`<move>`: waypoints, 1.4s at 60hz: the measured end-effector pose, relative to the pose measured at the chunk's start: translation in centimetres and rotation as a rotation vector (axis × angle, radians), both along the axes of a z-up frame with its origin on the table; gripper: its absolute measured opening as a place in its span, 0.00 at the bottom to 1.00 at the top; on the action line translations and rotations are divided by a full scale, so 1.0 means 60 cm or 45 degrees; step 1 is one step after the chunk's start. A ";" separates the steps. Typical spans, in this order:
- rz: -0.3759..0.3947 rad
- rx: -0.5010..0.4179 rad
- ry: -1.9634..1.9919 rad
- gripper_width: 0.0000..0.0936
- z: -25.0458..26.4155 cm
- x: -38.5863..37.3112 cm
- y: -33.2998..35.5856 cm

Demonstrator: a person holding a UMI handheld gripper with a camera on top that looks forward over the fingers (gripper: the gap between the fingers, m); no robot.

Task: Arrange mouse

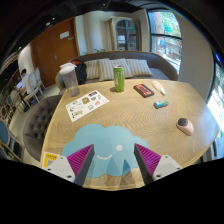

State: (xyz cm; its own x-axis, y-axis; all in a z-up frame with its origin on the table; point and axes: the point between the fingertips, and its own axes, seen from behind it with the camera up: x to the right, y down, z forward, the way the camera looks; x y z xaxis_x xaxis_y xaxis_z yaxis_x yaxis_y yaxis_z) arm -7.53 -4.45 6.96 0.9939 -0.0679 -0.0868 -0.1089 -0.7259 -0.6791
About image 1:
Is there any small teal green tube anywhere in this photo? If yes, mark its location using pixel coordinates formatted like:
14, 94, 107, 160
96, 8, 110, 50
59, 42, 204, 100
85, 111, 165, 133
154, 100, 168, 109

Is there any white chair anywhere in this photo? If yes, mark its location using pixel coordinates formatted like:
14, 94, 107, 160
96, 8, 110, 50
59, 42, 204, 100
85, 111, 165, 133
24, 72, 43, 104

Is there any striped cushion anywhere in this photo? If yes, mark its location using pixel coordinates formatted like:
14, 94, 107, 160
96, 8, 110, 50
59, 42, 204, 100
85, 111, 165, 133
85, 58, 109, 81
98, 58, 133, 81
126, 59, 152, 77

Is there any wooden door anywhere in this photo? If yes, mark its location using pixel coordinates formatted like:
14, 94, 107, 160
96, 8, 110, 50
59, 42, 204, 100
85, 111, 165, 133
31, 18, 79, 87

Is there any middle striped cushion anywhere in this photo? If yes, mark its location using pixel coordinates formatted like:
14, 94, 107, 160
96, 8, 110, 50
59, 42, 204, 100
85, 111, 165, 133
98, 58, 133, 81

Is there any green drink can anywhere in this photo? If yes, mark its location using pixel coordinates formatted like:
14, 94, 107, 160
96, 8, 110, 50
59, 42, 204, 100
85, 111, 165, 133
113, 65, 125, 92

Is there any yellow sticker label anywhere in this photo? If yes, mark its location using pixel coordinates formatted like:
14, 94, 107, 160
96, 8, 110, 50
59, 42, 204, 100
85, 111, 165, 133
41, 152, 59, 168

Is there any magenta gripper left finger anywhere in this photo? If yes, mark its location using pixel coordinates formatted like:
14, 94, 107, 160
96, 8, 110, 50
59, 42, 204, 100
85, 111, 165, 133
46, 145, 95, 186

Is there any left striped cushion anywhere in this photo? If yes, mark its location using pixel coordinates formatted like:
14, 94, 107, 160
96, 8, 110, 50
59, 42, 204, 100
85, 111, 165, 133
85, 58, 109, 81

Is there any grey glass-door cabinet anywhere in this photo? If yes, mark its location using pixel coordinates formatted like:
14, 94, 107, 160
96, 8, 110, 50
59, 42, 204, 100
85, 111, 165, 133
109, 17, 141, 51

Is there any white sticker sheet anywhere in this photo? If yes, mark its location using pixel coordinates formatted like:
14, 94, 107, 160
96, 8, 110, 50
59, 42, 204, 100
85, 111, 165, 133
66, 90, 109, 122

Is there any blue chair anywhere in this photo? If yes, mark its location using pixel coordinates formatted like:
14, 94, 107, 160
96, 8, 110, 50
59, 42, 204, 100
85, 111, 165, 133
0, 120, 23, 162

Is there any grey curved sofa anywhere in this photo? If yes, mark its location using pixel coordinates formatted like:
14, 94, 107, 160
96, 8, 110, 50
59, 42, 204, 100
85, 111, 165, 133
54, 50, 180, 90

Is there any right striped cushion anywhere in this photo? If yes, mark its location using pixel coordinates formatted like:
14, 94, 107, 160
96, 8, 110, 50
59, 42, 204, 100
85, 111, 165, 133
126, 59, 152, 77

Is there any grey tufted armchair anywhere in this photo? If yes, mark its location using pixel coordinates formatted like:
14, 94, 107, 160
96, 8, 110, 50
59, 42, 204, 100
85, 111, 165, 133
23, 95, 61, 161

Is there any black and red box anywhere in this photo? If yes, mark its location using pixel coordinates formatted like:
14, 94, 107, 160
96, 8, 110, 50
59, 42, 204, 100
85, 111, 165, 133
134, 84, 154, 98

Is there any black backpack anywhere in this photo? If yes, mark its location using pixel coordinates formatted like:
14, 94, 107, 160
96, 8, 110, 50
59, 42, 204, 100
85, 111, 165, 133
71, 60, 87, 85

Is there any seated person in white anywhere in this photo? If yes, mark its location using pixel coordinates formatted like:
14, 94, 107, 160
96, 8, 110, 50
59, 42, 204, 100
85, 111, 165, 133
17, 69, 32, 95

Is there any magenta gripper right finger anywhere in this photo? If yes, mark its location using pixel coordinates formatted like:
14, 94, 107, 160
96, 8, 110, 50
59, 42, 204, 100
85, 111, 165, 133
134, 144, 182, 185

